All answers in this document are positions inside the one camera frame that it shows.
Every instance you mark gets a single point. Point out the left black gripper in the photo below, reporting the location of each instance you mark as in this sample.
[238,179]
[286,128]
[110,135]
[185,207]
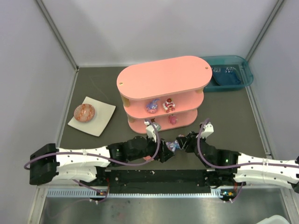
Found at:
[161,151]

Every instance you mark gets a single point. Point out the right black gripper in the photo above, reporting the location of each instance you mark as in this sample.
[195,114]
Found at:
[188,140]

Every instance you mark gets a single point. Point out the pink doll green bow toy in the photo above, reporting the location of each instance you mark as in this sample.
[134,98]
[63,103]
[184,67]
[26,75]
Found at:
[148,158]

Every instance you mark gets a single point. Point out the red strawberry cake toy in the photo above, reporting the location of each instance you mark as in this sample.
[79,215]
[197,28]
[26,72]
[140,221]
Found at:
[169,105]

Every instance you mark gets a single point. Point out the purple bunny head toy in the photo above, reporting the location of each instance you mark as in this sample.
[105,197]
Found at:
[152,106]

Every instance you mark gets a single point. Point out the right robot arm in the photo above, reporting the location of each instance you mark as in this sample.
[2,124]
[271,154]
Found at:
[240,167]

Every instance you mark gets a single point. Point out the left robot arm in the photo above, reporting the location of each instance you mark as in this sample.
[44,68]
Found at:
[89,166]

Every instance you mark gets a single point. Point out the pink figure toy on shelf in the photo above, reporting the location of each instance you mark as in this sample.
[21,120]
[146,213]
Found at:
[173,119]

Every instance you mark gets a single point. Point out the pink three-tier toy shelf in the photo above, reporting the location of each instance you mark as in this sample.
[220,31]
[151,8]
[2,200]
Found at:
[182,79]

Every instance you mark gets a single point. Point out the purple bunny striped shirt toy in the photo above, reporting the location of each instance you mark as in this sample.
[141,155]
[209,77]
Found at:
[173,146]

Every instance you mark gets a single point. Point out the white square plate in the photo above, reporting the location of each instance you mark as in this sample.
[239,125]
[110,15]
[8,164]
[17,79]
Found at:
[103,114]

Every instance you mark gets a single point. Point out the teal plastic bin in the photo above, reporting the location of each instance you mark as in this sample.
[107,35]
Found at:
[239,63]

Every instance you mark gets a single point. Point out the red patterned bowl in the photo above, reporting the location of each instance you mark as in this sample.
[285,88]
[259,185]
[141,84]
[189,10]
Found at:
[84,113]

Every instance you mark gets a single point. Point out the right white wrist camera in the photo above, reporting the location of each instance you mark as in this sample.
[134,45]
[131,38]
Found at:
[207,130]

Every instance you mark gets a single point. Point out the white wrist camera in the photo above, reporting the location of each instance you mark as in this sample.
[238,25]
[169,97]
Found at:
[207,130]
[150,131]

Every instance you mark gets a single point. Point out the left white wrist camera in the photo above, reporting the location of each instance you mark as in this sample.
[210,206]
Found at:
[150,131]

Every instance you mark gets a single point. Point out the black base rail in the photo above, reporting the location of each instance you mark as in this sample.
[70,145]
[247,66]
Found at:
[157,181]

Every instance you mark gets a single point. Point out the white slotted cable duct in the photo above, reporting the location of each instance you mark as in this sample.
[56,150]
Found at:
[87,193]

